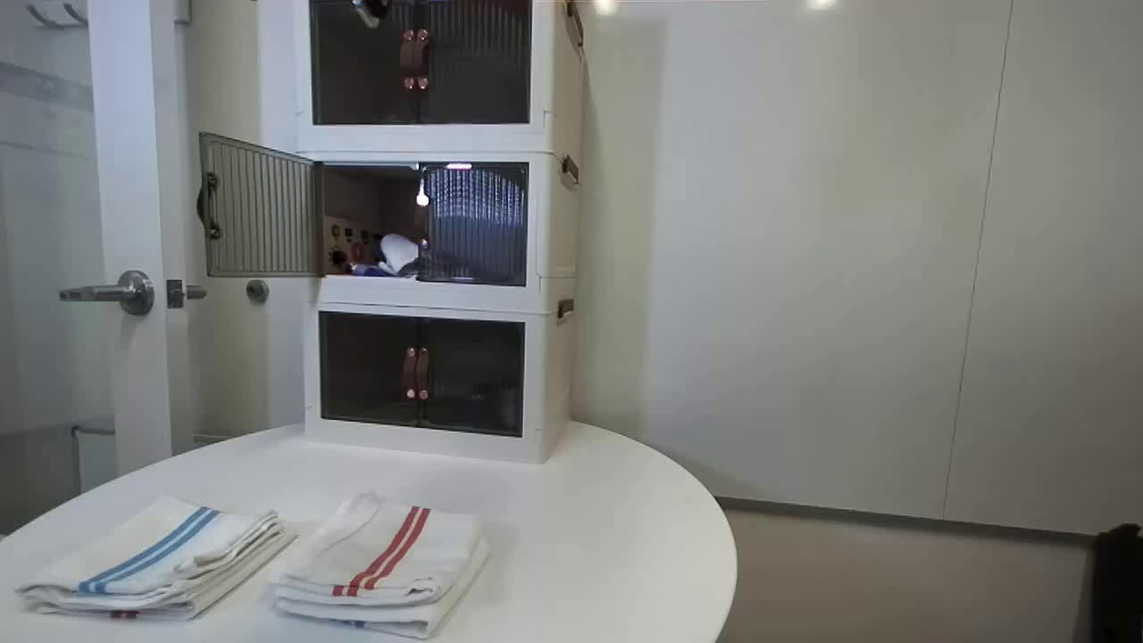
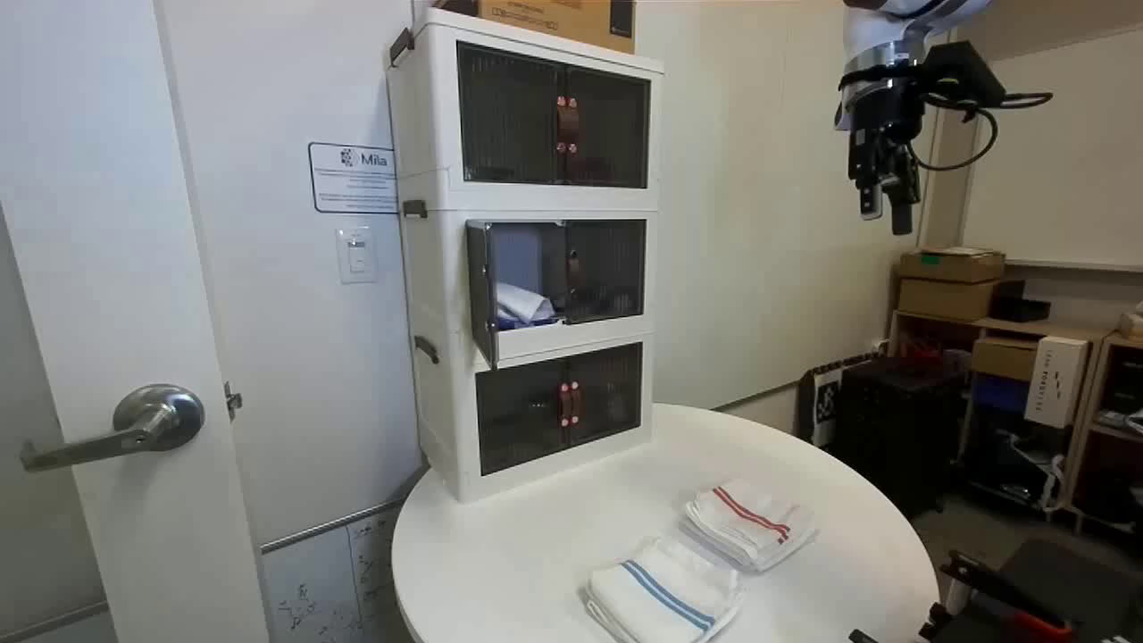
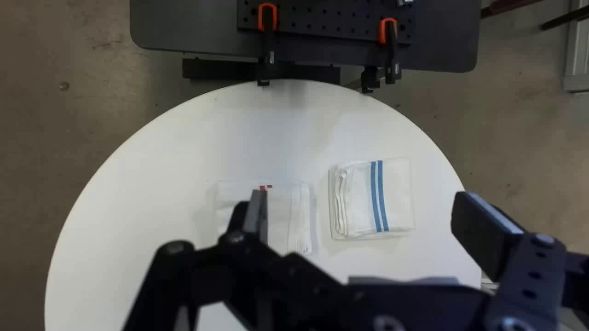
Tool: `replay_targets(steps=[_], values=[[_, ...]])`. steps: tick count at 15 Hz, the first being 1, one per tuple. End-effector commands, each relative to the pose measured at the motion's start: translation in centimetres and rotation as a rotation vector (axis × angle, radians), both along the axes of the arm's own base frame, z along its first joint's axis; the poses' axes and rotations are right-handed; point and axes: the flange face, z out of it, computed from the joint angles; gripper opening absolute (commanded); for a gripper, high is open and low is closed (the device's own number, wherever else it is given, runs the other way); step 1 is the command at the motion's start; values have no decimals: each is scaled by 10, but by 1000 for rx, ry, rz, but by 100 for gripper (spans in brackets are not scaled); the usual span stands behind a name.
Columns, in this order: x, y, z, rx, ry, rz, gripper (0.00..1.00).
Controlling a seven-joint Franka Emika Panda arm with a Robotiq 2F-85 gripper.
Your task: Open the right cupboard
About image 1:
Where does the cupboard door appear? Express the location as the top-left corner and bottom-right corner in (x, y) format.
(195, 131), (322, 277)
(425, 164), (530, 285)

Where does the white object inside cupboard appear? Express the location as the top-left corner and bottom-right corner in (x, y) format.
(378, 233), (422, 276)

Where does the white stacked storage cabinet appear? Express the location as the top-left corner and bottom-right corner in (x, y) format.
(259, 0), (586, 459)

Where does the red striped folded towel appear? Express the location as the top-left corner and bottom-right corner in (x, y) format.
(268, 491), (488, 640)

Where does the silver door latch knob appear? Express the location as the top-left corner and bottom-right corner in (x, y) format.
(247, 277), (268, 304)

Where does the blue striped folded towel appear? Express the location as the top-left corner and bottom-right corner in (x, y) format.
(17, 496), (292, 620)

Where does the white door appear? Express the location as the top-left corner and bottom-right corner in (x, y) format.
(91, 0), (178, 472)

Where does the black object at floor right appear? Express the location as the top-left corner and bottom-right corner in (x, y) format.
(1090, 526), (1143, 643)

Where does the silver door lever handle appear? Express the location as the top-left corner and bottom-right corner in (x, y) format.
(60, 270), (154, 316)

